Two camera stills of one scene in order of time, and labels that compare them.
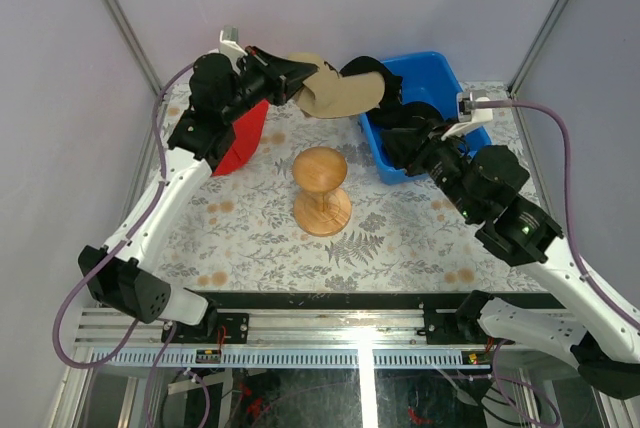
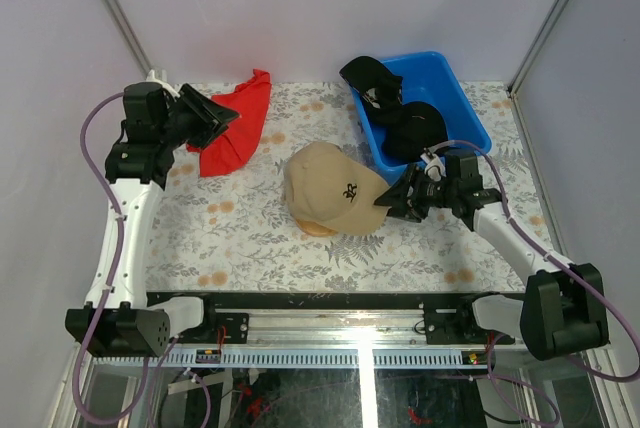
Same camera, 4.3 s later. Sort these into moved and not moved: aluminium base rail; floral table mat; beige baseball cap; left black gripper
Moved: beige baseball cap; left black gripper
Not moved: aluminium base rail; floral table mat
